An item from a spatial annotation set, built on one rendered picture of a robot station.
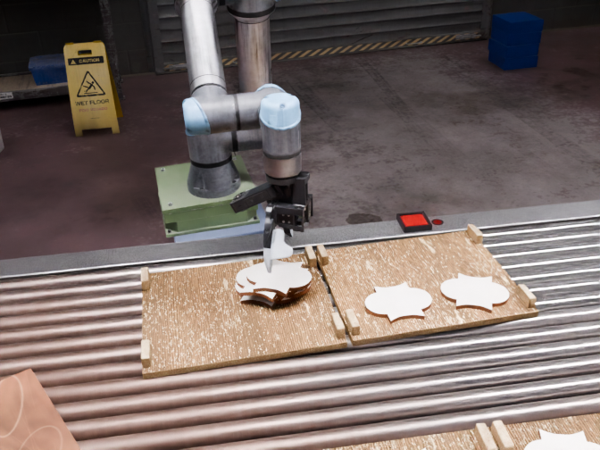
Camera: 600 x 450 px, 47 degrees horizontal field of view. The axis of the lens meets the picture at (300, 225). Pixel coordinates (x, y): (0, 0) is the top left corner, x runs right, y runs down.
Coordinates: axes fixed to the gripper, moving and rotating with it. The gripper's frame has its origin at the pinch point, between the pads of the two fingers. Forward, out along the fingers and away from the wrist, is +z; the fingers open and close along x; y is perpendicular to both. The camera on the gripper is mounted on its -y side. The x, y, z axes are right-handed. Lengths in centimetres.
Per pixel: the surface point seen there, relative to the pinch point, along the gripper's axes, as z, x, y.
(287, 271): 5.4, 1.7, 1.6
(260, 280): 5.4, -3.1, -3.2
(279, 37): 83, 457, -153
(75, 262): 13, 3, -55
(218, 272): 10.9, 5.0, -16.9
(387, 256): 10.9, 21.6, 20.2
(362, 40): 94, 497, -88
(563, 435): 10, -27, 59
